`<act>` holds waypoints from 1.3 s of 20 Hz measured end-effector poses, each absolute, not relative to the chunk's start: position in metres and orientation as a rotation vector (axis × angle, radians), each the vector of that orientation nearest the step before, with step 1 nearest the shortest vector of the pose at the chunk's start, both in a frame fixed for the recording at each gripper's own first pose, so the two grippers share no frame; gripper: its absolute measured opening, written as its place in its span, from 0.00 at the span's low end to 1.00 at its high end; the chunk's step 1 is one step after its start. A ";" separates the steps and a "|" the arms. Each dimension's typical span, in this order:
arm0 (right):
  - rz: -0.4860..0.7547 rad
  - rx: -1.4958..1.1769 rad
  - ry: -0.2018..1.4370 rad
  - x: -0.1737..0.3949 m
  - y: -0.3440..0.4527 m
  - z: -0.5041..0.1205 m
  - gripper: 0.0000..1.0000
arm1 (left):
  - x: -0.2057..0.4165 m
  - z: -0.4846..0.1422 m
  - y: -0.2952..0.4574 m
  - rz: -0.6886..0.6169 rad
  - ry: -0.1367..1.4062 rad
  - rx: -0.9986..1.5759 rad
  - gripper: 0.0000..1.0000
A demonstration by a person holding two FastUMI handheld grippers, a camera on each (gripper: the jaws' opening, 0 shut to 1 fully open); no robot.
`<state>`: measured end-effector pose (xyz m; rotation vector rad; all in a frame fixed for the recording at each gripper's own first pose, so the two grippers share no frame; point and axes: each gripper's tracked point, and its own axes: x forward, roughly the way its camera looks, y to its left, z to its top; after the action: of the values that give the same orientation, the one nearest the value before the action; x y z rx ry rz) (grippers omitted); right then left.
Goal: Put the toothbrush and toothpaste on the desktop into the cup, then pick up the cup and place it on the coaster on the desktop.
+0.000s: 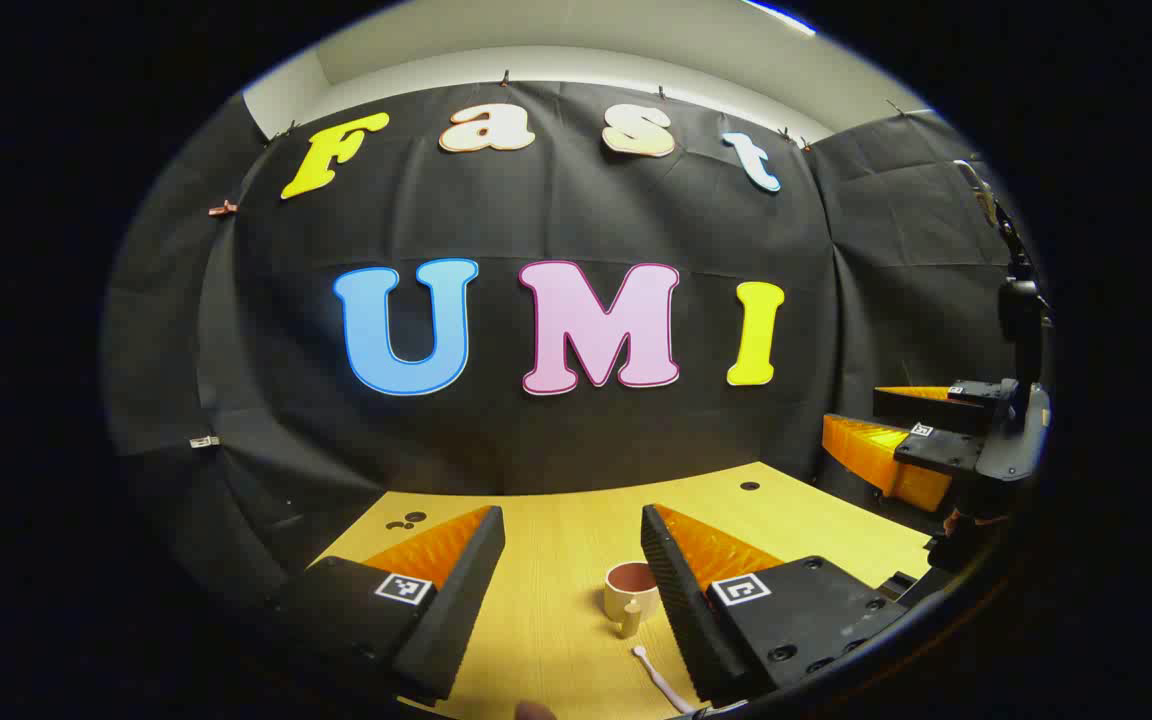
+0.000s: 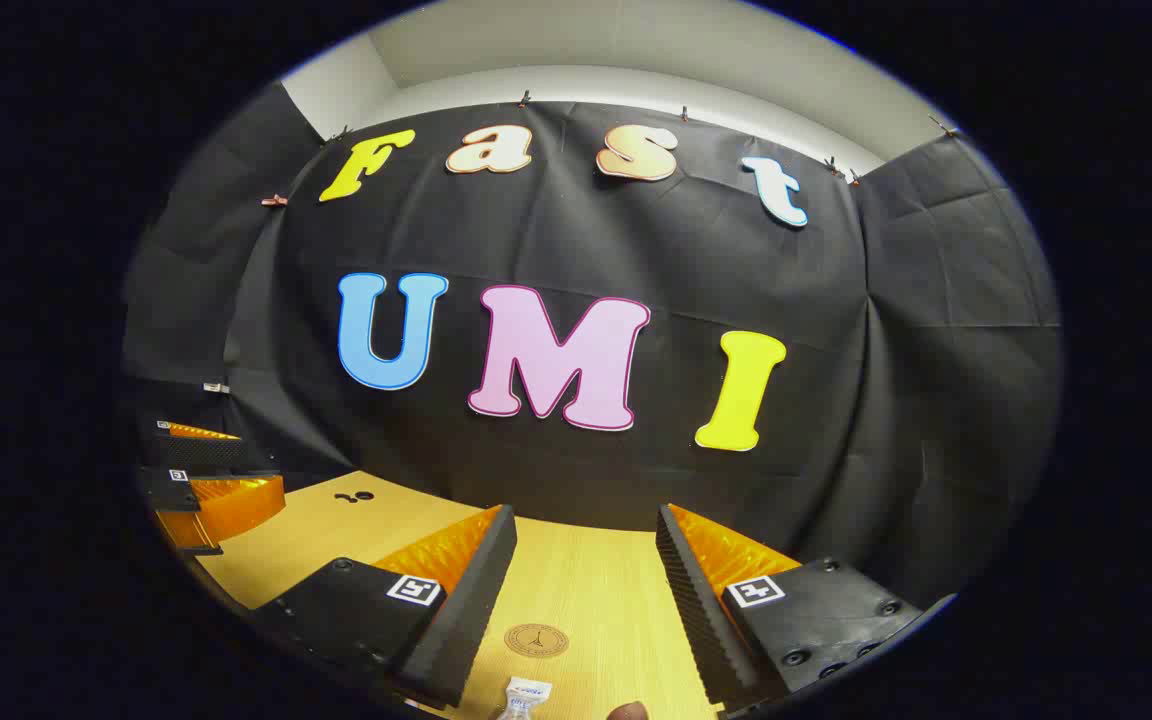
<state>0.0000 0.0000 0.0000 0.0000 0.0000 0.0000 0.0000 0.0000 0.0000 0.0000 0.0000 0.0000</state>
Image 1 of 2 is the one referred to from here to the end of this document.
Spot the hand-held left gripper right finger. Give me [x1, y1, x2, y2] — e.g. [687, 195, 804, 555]
[640, 503, 911, 706]

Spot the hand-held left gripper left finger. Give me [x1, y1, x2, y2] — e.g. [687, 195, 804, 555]
[276, 505, 507, 703]

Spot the beige cup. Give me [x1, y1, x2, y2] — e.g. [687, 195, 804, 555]
[603, 561, 662, 639]

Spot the white toothbrush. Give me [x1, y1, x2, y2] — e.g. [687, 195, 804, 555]
[632, 645, 699, 715]

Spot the wooden desktop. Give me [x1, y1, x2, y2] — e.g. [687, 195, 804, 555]
[311, 460, 937, 720]

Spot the black backdrop cloth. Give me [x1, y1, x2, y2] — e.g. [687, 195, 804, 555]
[101, 80, 1047, 611]

